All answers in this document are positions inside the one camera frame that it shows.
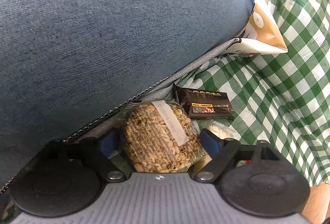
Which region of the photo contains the clear peanut packet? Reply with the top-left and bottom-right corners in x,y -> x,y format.
120,100 -> 212,173

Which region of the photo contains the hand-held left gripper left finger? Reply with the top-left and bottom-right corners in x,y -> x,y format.
49,128 -> 129,183

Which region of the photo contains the white and gold paper bag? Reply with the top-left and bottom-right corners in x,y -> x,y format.
224,0 -> 288,56

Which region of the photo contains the brown cardboard box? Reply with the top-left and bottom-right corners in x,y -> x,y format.
300,180 -> 330,224

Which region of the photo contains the black snack packet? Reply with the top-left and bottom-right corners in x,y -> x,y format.
174,83 -> 235,120

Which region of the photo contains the blue denim zipper bag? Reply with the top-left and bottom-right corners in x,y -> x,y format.
0,0 -> 254,188

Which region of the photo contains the green checkered tablecloth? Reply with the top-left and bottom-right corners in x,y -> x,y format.
175,0 -> 330,188

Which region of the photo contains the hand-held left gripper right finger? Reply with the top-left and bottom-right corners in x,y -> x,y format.
191,128 -> 284,184

